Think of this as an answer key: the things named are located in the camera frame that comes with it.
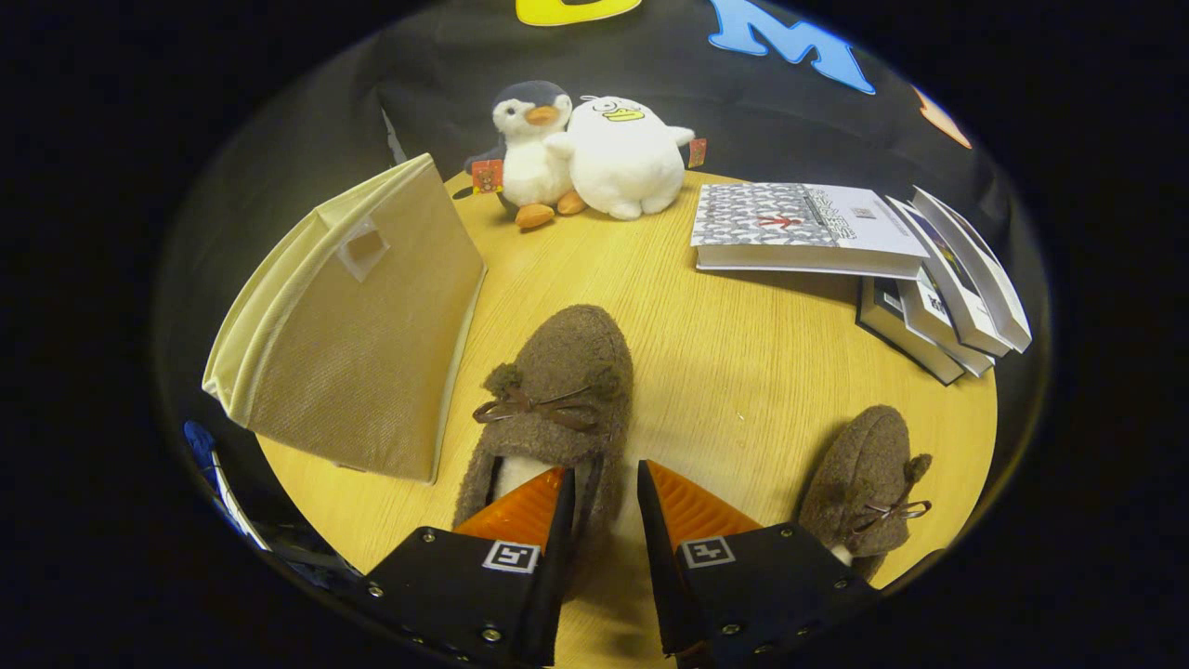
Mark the dark covered book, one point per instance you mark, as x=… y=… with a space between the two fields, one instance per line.
x=882 y=307

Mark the white side desk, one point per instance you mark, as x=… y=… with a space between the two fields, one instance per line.
x=237 y=506

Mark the brown fuzzy shoe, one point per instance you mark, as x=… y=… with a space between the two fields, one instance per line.
x=859 y=474
x=567 y=362

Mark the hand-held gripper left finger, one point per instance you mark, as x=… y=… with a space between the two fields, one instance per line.
x=557 y=576

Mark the white book blue picture cover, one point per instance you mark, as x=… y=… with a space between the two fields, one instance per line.
x=943 y=260

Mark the grey patterned white book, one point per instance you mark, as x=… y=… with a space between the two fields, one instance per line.
x=790 y=218

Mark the beige fabric storage box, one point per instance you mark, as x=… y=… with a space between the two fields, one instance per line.
x=372 y=353

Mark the blue cloth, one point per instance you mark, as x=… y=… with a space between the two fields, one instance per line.
x=198 y=446

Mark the white book black lettering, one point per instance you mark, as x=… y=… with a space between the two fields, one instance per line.
x=929 y=311

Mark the grey white penguin plush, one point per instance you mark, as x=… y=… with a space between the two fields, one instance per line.
x=534 y=163

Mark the white duck plush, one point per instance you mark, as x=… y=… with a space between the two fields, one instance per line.
x=622 y=158

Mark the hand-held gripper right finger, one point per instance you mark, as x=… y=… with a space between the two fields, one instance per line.
x=661 y=576

